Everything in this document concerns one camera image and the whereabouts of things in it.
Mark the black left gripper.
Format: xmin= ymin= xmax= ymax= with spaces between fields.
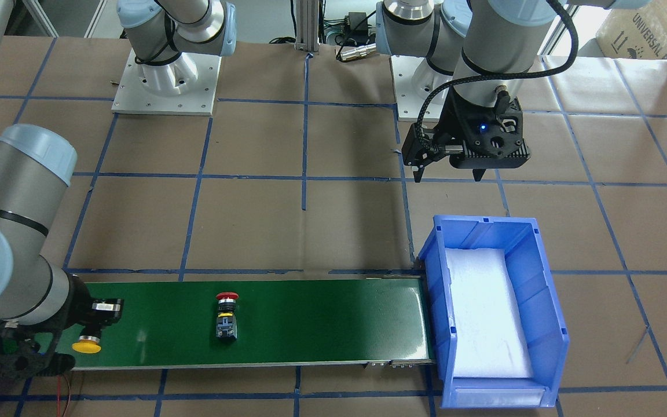
xmin=401 ymin=96 xmax=530 ymax=183

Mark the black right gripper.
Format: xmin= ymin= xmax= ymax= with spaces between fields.
xmin=0 ymin=275 xmax=124 ymax=378

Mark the yellow push button switch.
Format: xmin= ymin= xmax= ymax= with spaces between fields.
xmin=71 ymin=335 xmax=102 ymax=354

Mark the red push button switch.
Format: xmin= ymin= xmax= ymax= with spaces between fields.
xmin=215 ymin=291 xmax=239 ymax=340

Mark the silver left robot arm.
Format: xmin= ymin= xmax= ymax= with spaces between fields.
xmin=375 ymin=1 xmax=581 ymax=182

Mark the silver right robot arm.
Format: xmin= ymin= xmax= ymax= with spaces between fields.
xmin=0 ymin=1 xmax=237 ymax=379

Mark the green conveyor belt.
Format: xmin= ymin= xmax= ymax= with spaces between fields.
xmin=57 ymin=278 xmax=436 ymax=370

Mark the white foam pad bin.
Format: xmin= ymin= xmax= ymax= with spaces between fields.
xmin=445 ymin=248 xmax=534 ymax=378

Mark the blue plastic bin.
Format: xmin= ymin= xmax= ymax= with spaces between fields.
xmin=419 ymin=215 xmax=570 ymax=408

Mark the cardboard box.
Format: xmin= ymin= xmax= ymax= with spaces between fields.
xmin=595 ymin=1 xmax=667 ymax=59

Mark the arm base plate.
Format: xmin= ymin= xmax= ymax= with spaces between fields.
xmin=111 ymin=51 xmax=222 ymax=116
xmin=391 ymin=55 xmax=453 ymax=122

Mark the aluminium frame post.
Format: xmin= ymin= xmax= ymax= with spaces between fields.
xmin=292 ymin=1 xmax=324 ymax=55

